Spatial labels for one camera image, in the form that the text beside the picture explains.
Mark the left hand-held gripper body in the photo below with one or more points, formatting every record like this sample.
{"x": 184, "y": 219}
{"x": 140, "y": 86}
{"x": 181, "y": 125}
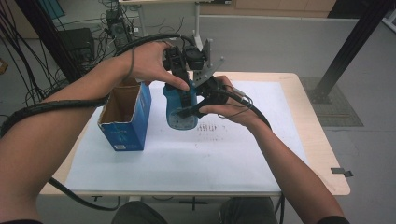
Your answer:
{"x": 176, "y": 60}

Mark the person's right hand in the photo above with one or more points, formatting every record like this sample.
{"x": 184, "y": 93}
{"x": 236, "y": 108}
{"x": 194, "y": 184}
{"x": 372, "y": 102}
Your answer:
{"x": 239, "y": 110}

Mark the person's left leg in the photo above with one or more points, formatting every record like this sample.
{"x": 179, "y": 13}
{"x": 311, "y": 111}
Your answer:
{"x": 137, "y": 214}

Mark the white paper sheet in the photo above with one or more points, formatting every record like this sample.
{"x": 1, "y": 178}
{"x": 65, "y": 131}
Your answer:
{"x": 193, "y": 161}

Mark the blue plastic bottle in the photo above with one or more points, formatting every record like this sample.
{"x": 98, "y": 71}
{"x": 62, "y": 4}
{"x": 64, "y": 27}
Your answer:
{"x": 174, "y": 105}

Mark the person's left hand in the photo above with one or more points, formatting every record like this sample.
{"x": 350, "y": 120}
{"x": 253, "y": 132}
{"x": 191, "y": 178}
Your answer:
{"x": 146, "y": 63}

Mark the grey tape piece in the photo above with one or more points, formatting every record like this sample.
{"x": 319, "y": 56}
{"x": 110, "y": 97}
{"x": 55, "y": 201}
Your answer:
{"x": 341, "y": 171}

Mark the wooden cabinet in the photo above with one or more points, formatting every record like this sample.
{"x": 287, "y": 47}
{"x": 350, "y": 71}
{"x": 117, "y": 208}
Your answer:
{"x": 280, "y": 7}

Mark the grey electronic device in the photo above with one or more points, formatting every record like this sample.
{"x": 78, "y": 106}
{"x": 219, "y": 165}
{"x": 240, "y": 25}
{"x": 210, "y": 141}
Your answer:
{"x": 117, "y": 29}

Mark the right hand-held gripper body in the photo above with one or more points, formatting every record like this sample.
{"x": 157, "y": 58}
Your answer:
{"x": 213, "y": 91}

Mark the black computer case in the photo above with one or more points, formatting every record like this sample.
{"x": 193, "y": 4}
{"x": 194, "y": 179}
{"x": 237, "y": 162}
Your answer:
{"x": 77, "y": 43}

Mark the black metal stand post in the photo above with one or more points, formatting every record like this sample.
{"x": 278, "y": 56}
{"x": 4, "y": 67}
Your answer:
{"x": 351, "y": 43}
{"x": 46, "y": 37}

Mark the blue cardboard box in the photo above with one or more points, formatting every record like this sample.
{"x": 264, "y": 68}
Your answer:
{"x": 127, "y": 130}

